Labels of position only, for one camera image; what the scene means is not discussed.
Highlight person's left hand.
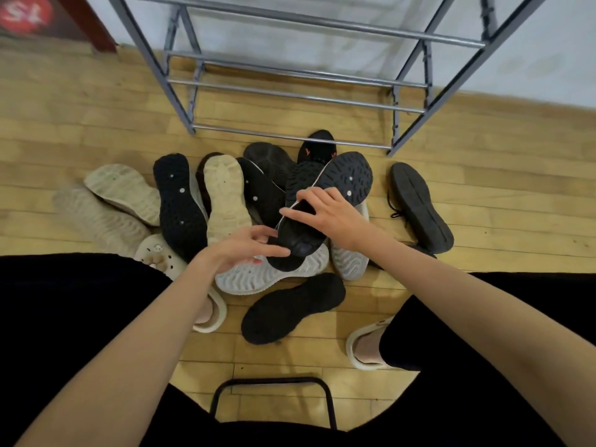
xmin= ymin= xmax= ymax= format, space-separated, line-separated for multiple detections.
xmin=197 ymin=224 xmax=292 ymax=275

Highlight person's right hand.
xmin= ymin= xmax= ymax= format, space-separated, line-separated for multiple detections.
xmin=279 ymin=186 xmax=373 ymax=252

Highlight grey metal shoe rack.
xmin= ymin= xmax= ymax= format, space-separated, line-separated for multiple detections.
xmin=106 ymin=0 xmax=553 ymax=156

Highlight person's left forearm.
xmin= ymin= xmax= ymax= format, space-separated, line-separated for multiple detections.
xmin=14 ymin=260 xmax=220 ymax=447

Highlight person's right forearm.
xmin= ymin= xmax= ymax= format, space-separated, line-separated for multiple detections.
xmin=344 ymin=235 xmax=596 ymax=447

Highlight person's left foot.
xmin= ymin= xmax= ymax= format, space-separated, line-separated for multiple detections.
xmin=195 ymin=297 xmax=216 ymax=325

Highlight person's foot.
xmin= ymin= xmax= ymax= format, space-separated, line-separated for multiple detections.
xmin=358 ymin=324 xmax=390 ymax=366
xmin=195 ymin=297 xmax=216 ymax=325

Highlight person's right foot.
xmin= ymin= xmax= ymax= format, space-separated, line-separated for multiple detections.
xmin=358 ymin=324 xmax=390 ymax=366

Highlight person's black trousers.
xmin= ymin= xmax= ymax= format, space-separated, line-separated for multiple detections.
xmin=0 ymin=252 xmax=596 ymax=447

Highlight cream clog with flower charm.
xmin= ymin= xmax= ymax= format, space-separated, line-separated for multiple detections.
xmin=133 ymin=233 xmax=228 ymax=335

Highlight cream clog with pink charm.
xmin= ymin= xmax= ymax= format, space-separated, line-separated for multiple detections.
xmin=345 ymin=316 xmax=397 ymax=372

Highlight black metal stool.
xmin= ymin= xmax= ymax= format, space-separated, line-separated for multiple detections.
xmin=209 ymin=376 xmax=338 ymax=431

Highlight dark brown door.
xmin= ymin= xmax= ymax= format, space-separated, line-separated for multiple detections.
xmin=0 ymin=0 xmax=92 ymax=42

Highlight red round sticker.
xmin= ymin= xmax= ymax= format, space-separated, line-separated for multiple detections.
xmin=0 ymin=0 xmax=55 ymax=35

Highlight red door frame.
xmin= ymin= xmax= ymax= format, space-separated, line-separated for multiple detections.
xmin=55 ymin=0 xmax=118 ymax=54

